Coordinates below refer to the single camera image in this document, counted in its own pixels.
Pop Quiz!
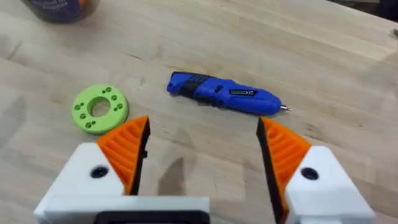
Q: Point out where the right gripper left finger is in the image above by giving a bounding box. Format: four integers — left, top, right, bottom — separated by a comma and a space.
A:
33, 114, 151, 223

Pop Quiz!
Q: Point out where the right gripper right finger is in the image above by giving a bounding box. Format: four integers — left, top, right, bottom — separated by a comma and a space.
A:
256, 116, 376, 224

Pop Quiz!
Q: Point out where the blue electric screwdriver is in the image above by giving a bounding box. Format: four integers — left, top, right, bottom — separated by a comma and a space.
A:
165, 71, 293, 116

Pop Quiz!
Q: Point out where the green disc with holes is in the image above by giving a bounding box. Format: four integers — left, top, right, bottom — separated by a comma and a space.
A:
72, 84, 130, 136

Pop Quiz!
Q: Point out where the dark toy tub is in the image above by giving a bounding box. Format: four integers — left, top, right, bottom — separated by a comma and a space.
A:
21, 0, 101, 23

